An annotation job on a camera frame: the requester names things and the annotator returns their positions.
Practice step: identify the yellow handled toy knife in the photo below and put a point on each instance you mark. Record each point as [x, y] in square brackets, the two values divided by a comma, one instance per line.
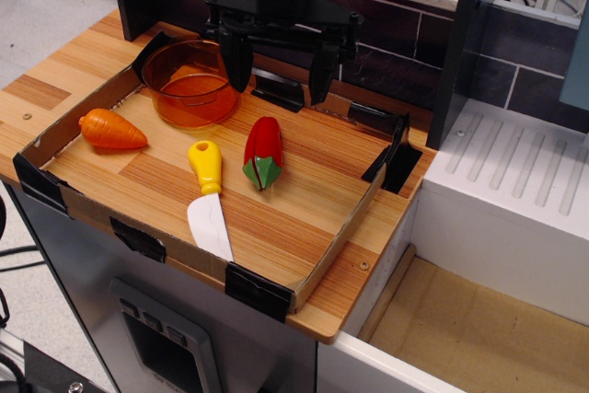
[205, 214]

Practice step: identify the dark vertical post right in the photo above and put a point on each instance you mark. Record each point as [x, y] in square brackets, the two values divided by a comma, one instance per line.
[443, 116]

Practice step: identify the orange transparent plastic pot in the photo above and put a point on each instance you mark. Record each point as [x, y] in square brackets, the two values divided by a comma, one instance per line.
[188, 84]

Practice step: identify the red green toy pepper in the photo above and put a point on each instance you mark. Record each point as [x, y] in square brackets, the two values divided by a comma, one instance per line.
[263, 156]

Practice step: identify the orange toy carrot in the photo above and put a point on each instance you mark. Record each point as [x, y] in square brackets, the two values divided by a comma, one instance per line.
[104, 128]

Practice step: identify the cardboard fence with black tape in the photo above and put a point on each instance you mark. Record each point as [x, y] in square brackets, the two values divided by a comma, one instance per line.
[341, 194]

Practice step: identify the white toy sink unit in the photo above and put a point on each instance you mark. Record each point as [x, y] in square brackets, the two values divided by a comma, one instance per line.
[485, 287]

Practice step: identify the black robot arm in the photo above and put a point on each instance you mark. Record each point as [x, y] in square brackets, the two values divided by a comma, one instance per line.
[325, 29]

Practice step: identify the silver toy oven front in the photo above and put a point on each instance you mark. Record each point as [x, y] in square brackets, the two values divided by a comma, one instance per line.
[156, 329]

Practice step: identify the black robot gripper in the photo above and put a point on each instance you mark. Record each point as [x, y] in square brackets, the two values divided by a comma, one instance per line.
[320, 26]

